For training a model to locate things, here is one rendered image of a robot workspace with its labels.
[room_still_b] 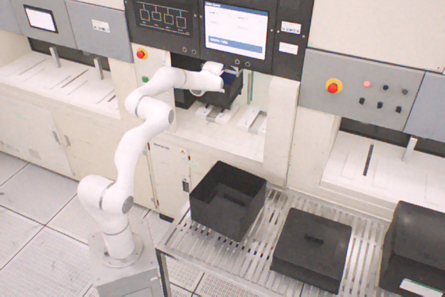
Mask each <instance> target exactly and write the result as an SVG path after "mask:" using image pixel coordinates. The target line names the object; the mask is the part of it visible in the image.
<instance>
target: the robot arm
mask: <svg viewBox="0 0 445 297"><path fill-rule="evenodd" d="M226 69H227V66H226V65H225V64H222V63H216V62H213V61H207V62H204V67H203V68H202V71H201V72H200V73H199V72H190V71H187V70H182V69H179V68H176V67H170V66H163V67H161V68H159V69H158V70H157V72H156V73H155V74H154V76H153V77H152V78H151V79H150V80H149V81H148V82H147V83H146V84H145V85H144V86H142V87H140V88H138V89H135V90H133V91H131V92H130V93H129V94H128V96H127V98H126V100H125V103H124V107H125V109H126V111H127V113H128V114H129V115H131V116H133V117H135V118H139V119H141V120H145V122H144V123H143V124H141V125H140V126H137V127H135V128H133V129H130V130H129V131H127V132H126V133H125V134H124V136H123V137H122V139H121V141H120V143H119V145H118V147H117V149H116V151H115V154H114V164H115V167H116V168H117V171H118V180H117V181H116V182H113V181H111V180H109V179H107V178H105V177H102V176H99V175H88V176H86V177H84V178H83V179H82V180H81V181H80V183H79V185H78V187H77V195H78V198H79V201H80V203H81V204H82V205H83V206H84V207H85V209H86V211H87V212H88V213H89V214H90V215H91V216H92V217H93V218H94V219H95V220H96V221H97V222H98V223H99V226H100V229H101V231H102V235H103V239H104V241H103V243H102V246H101V249H100V259H101V260H102V261H103V263H104V264H105V265H107V266H109V267H111V268H124V267H126V266H129V265H131V264H133V263H134V262H135V261H136V260H137V259H138V258H139V256H140V254H141V253H142V251H143V242H142V240H141V237H140V235H139V234H136V233H135V232H132V231H131V226H130V223H129V218H128V215H127V213H128V212H129V211H130V209H131V208H132V206H133V203H134V198H135V172H136V167H137V164H138V161H139V158H140V156H141V154H142V153H143V151H144V149H145V146H146V144H147V143H148V141H149V140H150V139H151V138H153V137H154V136H157V135H159V134H160V133H162V132H163V131H165V130H166V129H167V128H168V127H169V126H170V125H171V124H172V121H173V120H174V117H175V113H174V110H173V108H172V107H171V106H170V105H169V104H167V103H165V102H162V101H161V100H158V99H154V98H153V97H155V96H157V95H160V94H161V93H164V92H165V91H167V90H170V89H171V88H178V89H185V90H190V91H191V92H192V93H193V94H194V95H196V96H201V95H203V94H204V92H206V91H208V90H212V91H219V90H222V89H223V85H224V83H223V80H222V78H221V77H219V76H220V75H221V74H222V73H223V72H224V70H226Z"/></svg>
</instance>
